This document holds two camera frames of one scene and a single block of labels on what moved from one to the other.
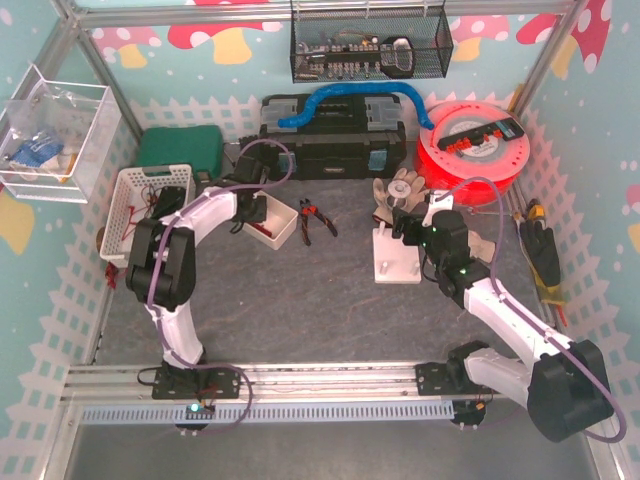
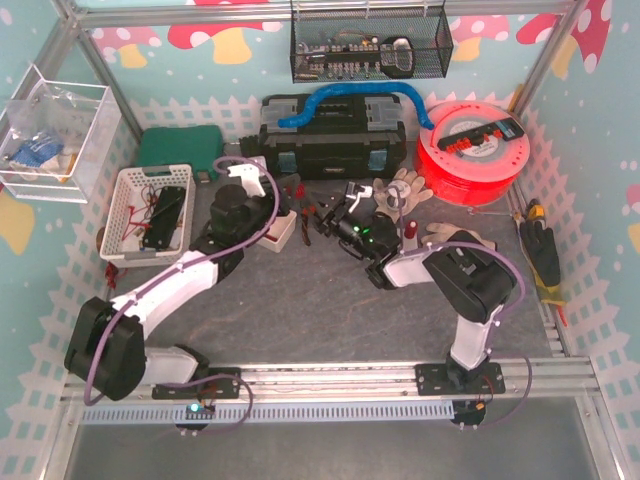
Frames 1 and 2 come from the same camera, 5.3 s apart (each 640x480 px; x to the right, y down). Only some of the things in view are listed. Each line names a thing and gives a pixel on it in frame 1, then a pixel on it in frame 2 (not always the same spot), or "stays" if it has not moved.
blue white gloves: x=35 y=153 stays
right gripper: x=400 y=227 to x=329 y=220
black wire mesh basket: x=333 y=46 stays
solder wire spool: x=398 y=191 stays
